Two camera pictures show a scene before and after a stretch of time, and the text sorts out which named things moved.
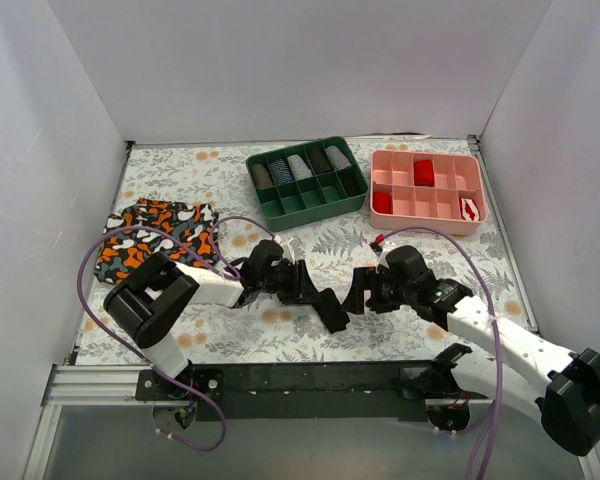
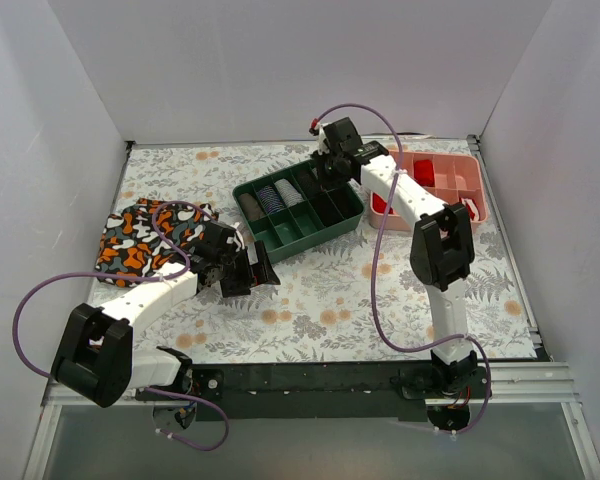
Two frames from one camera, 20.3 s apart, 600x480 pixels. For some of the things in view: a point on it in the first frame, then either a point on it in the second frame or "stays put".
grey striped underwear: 299,167 → 288,193
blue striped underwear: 281,173 → 270,199
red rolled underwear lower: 383,202 stays put
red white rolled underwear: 469,209 stays put
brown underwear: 262,178 → 251,208
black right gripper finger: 363,279 → 321,178
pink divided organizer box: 414,193 stays put
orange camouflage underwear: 120,251 stays put
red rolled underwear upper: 424,173 stays put
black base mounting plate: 299,391 stays put
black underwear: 334,315 → 325,209
